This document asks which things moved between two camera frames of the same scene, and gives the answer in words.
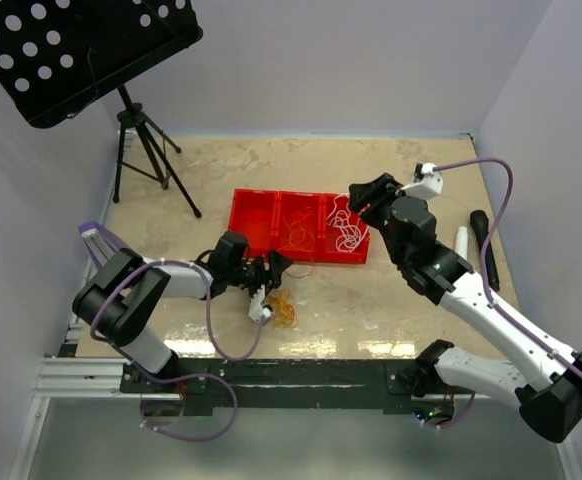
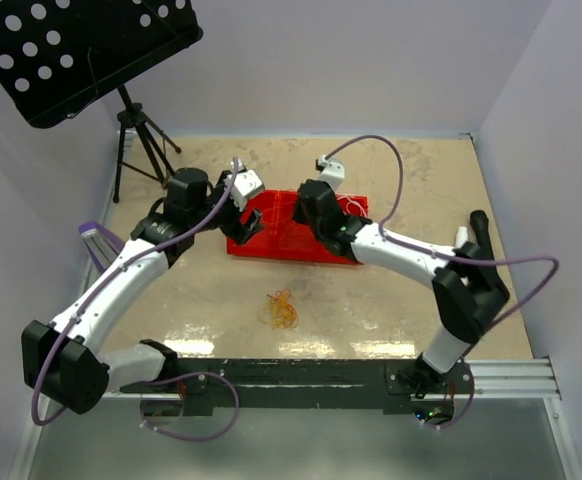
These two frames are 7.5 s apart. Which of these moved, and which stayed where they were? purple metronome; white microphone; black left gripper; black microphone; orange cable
Moved: orange cable; black left gripper
Stayed: black microphone; white microphone; purple metronome
